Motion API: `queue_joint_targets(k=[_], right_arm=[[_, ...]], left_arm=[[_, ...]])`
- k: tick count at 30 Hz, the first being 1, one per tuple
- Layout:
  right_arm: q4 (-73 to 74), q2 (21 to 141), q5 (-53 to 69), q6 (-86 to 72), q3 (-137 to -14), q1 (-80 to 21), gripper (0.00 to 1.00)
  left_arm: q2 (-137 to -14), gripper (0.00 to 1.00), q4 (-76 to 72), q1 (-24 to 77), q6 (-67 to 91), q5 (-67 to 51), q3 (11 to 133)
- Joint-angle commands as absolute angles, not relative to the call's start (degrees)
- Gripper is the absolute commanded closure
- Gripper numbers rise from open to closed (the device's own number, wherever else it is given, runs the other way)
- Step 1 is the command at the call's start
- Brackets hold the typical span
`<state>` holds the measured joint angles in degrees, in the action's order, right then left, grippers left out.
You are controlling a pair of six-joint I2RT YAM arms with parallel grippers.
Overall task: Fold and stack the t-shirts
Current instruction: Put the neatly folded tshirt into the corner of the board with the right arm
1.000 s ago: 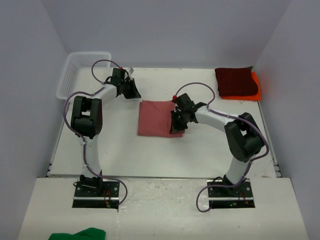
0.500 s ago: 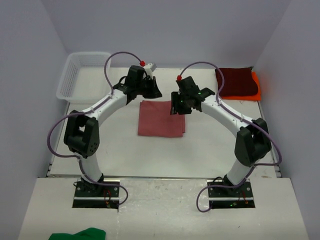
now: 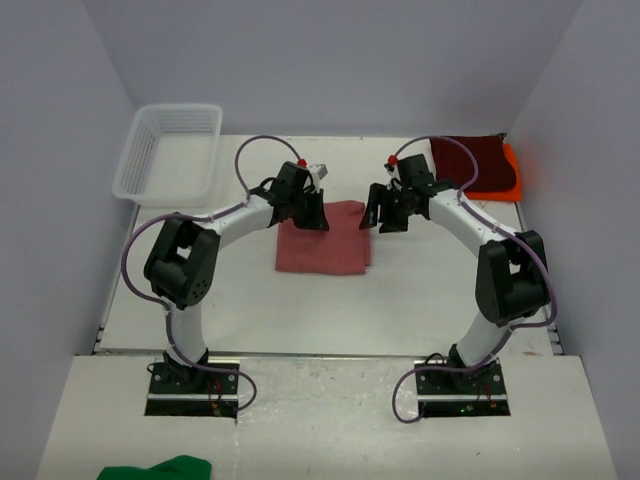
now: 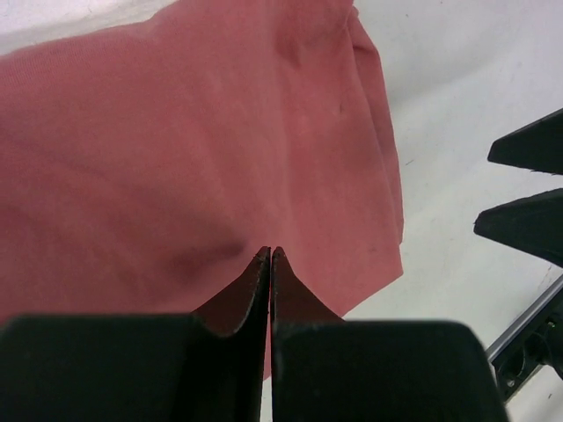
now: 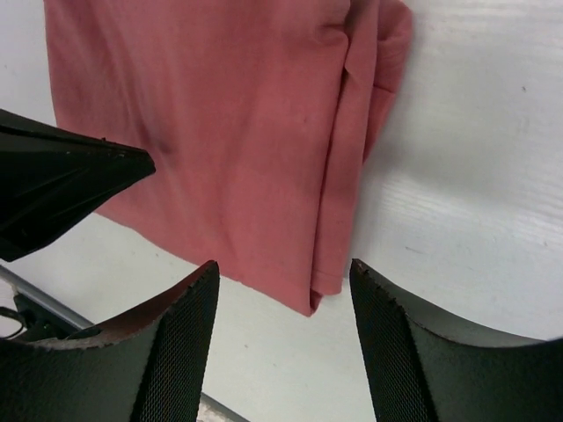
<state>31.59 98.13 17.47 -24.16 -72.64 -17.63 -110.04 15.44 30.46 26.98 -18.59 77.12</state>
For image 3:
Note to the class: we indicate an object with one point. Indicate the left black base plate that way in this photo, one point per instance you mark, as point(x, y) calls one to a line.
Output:
point(177, 390)

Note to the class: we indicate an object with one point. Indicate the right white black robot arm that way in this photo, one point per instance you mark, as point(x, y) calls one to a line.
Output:
point(511, 271)

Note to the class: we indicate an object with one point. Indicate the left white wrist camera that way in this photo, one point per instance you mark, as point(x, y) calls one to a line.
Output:
point(317, 172)

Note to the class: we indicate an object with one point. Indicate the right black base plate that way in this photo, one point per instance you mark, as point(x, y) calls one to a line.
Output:
point(448, 395)

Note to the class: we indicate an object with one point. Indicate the pink t shirt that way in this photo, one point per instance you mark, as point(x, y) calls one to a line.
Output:
point(343, 250)

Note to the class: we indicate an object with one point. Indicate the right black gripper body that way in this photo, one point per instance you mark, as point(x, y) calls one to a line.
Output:
point(396, 209)

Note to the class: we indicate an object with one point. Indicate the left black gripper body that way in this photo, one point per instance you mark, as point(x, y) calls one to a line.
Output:
point(305, 209)

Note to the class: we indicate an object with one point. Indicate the green cloth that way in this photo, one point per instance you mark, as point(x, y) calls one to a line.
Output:
point(183, 467)

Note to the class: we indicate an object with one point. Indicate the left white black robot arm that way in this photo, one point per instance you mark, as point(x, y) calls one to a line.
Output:
point(180, 267)

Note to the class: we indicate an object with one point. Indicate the white plastic basket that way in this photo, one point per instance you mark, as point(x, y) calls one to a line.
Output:
point(169, 155)

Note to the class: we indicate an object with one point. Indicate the folded dark red shirt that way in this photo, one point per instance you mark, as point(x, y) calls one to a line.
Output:
point(496, 173)

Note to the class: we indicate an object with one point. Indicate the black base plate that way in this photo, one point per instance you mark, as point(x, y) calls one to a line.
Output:
point(448, 395)
point(177, 390)

